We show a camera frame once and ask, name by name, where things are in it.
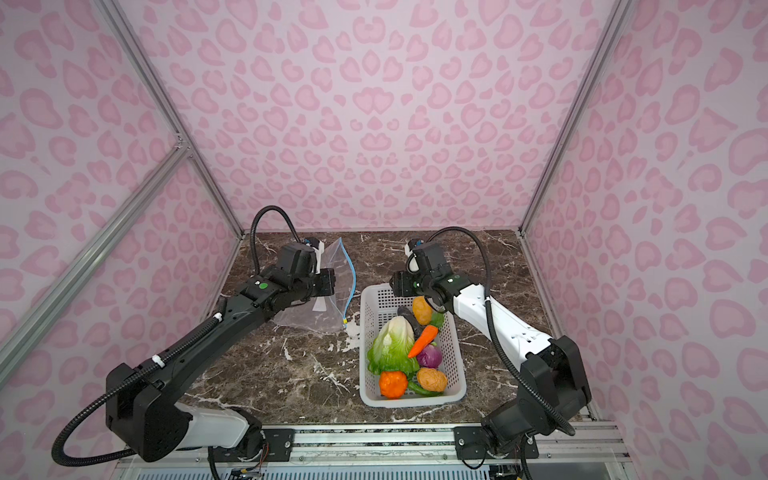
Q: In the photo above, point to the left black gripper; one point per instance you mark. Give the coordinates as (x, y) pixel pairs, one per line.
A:
(328, 276)

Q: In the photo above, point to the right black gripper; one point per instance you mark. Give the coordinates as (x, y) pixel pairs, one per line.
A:
(402, 279)

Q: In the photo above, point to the clear zip top bag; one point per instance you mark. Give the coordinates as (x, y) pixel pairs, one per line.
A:
(326, 314)

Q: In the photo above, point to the yellow toy potato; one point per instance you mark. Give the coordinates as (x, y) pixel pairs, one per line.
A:
(422, 311)

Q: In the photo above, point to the orange toy carrot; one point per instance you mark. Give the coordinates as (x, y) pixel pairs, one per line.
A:
(427, 336)

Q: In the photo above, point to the green white toy cabbage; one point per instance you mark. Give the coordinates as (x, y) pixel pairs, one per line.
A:
(390, 349)

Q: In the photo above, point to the purple toy onion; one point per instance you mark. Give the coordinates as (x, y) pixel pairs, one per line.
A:
(430, 357)

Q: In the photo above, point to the orange toy tomato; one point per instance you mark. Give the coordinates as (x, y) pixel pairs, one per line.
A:
(393, 384)

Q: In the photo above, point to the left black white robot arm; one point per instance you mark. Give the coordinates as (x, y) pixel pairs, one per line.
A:
(145, 412)

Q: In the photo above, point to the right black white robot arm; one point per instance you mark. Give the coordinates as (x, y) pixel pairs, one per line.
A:
(552, 382)

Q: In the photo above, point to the white plastic basket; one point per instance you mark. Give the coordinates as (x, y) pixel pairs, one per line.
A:
(378, 306)

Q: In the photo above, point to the dark purple toy eggplant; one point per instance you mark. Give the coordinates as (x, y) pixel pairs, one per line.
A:
(416, 327)

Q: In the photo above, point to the brown toy potato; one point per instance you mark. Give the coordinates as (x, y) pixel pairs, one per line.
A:
(432, 380)

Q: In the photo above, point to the green toy pepper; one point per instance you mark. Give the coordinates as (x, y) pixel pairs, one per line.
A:
(417, 389)

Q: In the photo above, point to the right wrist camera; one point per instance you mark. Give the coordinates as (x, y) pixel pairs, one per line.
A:
(414, 253)

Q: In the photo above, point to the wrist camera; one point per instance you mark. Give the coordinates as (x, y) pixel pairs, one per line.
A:
(414, 253)
(318, 247)

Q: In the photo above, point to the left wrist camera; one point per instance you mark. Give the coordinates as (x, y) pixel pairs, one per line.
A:
(318, 247)

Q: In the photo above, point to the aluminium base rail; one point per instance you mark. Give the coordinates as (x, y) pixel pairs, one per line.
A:
(432, 451)

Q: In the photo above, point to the aluminium frame strut left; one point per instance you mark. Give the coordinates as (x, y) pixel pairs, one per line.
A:
(39, 320)

